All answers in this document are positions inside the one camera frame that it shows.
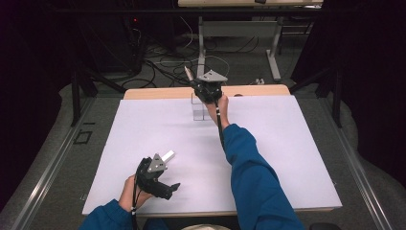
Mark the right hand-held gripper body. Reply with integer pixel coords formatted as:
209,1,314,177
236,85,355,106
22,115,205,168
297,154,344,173
193,69,229,104

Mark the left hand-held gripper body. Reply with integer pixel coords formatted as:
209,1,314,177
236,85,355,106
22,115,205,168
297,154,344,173
135,153,169,193

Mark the white cylindrical tube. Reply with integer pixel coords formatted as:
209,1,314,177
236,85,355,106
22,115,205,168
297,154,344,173
160,149,176,163

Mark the clear acrylic organizer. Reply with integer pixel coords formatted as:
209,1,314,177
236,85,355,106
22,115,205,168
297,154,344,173
190,92,214,122

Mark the person's right hand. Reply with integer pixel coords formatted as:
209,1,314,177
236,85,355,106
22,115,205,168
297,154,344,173
204,94,231,130

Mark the person's left hand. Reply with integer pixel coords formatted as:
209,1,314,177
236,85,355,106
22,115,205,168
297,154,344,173
118,173,155,213

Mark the white table cover sheet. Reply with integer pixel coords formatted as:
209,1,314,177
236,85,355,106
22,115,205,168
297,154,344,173
81,95,343,216

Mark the person's blue clothing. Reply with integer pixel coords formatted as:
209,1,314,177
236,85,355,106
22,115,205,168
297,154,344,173
143,218,170,230

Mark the pale rounded object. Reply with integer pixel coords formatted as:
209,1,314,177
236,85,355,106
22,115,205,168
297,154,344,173
180,223,232,230

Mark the white-legged background desk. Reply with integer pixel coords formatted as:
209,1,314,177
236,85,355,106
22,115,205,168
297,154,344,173
177,0,325,82

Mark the black computer tower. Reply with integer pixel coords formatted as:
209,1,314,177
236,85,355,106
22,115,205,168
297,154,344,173
76,13,145,76

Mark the black metal stand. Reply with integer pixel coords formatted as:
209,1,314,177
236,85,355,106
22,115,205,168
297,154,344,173
70,61,127,127
288,63,343,129

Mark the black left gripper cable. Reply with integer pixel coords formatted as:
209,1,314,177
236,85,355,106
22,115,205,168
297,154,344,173
130,164,143,230

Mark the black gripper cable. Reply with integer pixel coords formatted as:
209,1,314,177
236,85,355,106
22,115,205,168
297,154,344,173
214,101,226,151
130,164,143,230

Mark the tangle of black floor cables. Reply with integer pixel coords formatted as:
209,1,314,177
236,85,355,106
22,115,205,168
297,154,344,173
120,34,259,89

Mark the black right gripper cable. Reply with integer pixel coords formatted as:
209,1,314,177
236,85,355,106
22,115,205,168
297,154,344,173
214,101,226,151

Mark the white floor cable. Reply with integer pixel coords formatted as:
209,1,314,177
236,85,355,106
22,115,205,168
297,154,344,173
178,15,232,86

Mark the aluminium floor rail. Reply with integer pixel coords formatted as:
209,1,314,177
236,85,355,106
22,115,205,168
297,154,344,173
9,97,97,230
320,95,395,230

